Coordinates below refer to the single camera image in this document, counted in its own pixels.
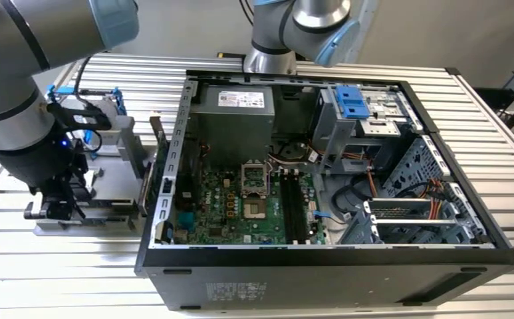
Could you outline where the black RAM slot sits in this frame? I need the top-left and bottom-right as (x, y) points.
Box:
(280, 169), (295, 245)
(291, 169), (306, 245)
(296, 169), (311, 245)
(286, 169), (300, 245)

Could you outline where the silver CPU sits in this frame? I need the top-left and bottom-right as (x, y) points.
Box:
(82, 169), (96, 193)

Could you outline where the grey parts rack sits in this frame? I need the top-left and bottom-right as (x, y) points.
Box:
(32, 114), (160, 237)

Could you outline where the hard disk in blue carrier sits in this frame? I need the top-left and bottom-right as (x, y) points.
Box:
(45, 84), (127, 157)

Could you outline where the green graphics card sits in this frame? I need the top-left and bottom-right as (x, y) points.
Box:
(136, 111), (172, 217)

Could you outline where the green motherboard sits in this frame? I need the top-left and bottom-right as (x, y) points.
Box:
(174, 162), (328, 245)

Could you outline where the grey power supply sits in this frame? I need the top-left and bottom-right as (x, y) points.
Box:
(190, 84), (276, 167)

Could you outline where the metal socket cover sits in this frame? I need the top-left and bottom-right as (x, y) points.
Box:
(240, 161), (270, 197)

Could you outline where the CPU socket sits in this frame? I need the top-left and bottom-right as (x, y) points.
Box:
(242, 197), (270, 220)

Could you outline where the thin locking lever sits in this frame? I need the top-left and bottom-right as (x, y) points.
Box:
(263, 161), (274, 199)

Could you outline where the round black speaker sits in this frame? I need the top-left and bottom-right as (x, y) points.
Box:
(278, 141), (311, 160)

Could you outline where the black PC case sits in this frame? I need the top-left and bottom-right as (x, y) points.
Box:
(134, 68), (514, 312)

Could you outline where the blue plastic drive latch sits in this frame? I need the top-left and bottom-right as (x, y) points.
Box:
(334, 85), (371, 119)

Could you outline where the silver drive cage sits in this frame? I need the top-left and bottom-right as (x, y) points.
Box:
(314, 82), (422, 175)

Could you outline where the metal disk bay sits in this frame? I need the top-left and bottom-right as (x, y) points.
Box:
(340, 195), (491, 247)

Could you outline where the dark wrist cable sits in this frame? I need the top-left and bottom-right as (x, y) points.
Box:
(47, 96), (112, 131)

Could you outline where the power supply wire bundle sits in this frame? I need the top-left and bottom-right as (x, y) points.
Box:
(267, 151), (319, 167)

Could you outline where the blue plug with black cable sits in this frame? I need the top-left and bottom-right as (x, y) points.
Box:
(311, 209), (355, 222)

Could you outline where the black looped cable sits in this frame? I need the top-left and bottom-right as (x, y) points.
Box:
(330, 174), (372, 217)

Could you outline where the thin orange wire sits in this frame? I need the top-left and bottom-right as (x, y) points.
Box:
(364, 165), (378, 199)

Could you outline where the orange red yellow wire bundle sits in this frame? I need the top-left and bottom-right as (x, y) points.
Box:
(423, 178), (451, 221)

